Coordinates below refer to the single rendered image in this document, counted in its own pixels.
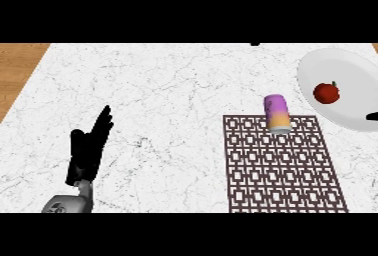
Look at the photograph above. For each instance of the small black object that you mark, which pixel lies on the small black object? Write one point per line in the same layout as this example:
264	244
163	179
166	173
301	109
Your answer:
254	44

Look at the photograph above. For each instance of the brown patterned placemat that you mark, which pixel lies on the brown patterned placemat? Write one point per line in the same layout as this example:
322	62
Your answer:
282	166

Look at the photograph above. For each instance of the purple and orange can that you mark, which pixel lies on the purple and orange can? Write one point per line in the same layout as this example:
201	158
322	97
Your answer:
276	114

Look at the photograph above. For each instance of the white round plate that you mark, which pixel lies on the white round plate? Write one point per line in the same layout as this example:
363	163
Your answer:
344	88

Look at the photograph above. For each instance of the red bell pepper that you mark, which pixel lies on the red bell pepper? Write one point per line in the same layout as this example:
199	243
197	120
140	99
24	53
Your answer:
326	92

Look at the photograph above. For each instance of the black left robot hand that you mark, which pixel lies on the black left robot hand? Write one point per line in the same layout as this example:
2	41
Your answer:
87	150

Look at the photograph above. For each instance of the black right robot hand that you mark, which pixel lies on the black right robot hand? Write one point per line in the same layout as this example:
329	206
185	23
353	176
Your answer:
372	116

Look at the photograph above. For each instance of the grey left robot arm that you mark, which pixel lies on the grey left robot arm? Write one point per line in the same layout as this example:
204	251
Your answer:
74	202

